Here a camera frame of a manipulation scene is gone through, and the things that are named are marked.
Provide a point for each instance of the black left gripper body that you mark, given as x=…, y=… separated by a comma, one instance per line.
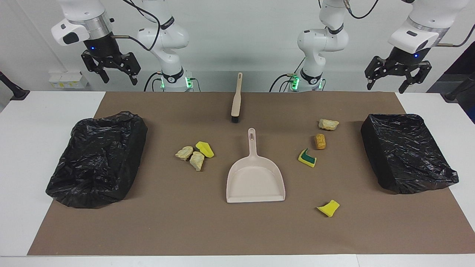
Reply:
x=406, y=59

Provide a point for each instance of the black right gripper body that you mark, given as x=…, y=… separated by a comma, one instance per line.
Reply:
x=105, y=50

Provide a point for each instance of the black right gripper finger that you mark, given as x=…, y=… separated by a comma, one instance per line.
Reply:
x=104, y=75
x=134, y=77

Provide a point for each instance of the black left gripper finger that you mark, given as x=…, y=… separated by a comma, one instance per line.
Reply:
x=371, y=83
x=408, y=84

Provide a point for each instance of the yellow and green sponge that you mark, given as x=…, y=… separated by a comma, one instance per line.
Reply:
x=307, y=159

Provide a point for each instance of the yellow sponge piece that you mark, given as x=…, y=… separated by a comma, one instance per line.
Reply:
x=328, y=209
x=205, y=149

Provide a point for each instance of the beige brush with black bristles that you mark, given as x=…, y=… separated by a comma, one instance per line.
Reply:
x=236, y=100

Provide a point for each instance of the beige plastic dustpan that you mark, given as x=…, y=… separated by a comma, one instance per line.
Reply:
x=256, y=178

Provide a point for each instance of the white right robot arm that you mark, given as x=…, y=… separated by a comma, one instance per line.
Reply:
x=167, y=40

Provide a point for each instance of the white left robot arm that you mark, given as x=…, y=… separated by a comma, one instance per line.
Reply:
x=323, y=40

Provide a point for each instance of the small black bag-lined bin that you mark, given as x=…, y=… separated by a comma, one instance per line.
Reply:
x=408, y=152

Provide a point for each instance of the large black bag-lined bin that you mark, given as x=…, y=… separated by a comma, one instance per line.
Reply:
x=96, y=159

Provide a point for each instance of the white socket box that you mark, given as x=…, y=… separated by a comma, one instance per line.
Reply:
x=68, y=79

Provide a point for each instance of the black stand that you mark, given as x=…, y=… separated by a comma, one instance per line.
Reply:
x=18, y=93
x=454, y=95

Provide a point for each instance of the dark partition panel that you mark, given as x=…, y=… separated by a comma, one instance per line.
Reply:
x=464, y=63

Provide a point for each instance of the brown table mat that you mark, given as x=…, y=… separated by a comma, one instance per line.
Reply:
x=207, y=230

